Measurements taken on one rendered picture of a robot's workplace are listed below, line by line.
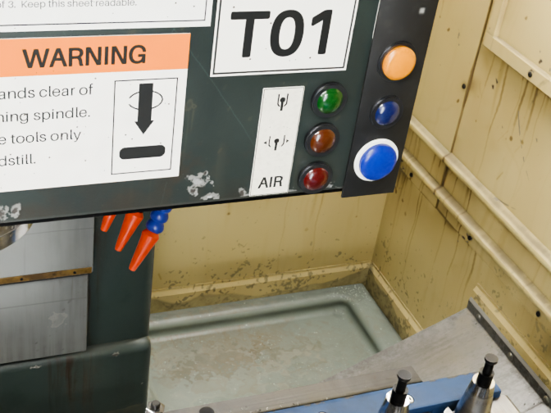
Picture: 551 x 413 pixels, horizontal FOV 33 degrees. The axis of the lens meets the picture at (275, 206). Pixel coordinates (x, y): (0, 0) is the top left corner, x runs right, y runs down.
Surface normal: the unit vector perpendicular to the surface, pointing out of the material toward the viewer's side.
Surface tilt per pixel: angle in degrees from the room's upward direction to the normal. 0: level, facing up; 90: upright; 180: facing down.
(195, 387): 0
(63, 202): 90
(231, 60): 90
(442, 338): 24
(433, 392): 0
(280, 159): 90
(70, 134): 90
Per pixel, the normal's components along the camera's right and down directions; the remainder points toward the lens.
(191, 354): 0.13, -0.83
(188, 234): 0.36, 0.55
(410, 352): -0.26, -0.71
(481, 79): -0.92, 0.10
